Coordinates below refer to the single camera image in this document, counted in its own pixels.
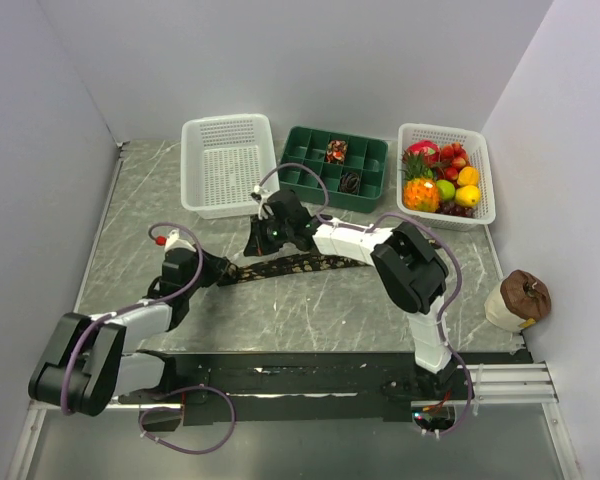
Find red strawberries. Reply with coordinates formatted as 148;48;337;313
432;142;469;182

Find white fruit basket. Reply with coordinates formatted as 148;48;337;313
396;123;496;231

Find dark grapes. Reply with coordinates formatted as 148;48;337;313
436;201;474;218

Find orange fruit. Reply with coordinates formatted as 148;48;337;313
457;166;480;187

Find green apple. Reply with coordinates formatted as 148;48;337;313
436;179;456;202

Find white empty plastic basket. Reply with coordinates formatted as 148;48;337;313
180;114;279;220

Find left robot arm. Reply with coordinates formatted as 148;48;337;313
28;247;236;416

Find green divided organizer tray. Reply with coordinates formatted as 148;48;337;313
278;126;388;213

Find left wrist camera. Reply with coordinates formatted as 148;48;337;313
153;229;196;253

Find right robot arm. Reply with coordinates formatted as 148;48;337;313
244;186;453;399

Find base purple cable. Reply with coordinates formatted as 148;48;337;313
138;383;237;455

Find orange pineapple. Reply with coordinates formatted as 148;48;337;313
402;151;441;213

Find red floral rolled tie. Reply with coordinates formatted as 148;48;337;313
325;139;349;165

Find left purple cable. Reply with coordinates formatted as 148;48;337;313
59;222;204;416

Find brown paper bag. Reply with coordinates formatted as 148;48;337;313
484;270;552;333

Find black gold floral tie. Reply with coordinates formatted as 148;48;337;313
214;238;444;287

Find yellow lemon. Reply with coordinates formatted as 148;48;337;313
454;185;481;208

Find dark striped rolled tie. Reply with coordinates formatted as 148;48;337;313
338;172;361;195

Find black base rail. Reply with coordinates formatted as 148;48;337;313
117;351;531;426

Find pink dragon fruit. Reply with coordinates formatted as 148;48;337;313
402;140;440;167

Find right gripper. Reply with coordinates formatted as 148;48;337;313
244;213;293;258

